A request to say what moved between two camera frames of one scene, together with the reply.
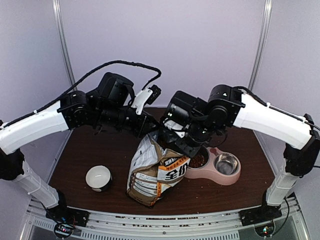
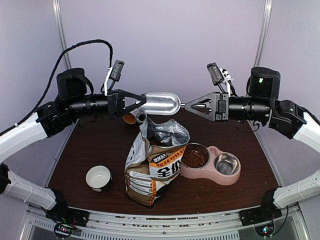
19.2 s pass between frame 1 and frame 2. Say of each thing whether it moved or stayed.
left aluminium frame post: stayed
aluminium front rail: stayed
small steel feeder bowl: stayed
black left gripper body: moved
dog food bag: moved
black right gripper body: moved
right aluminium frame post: stayed
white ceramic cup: stayed
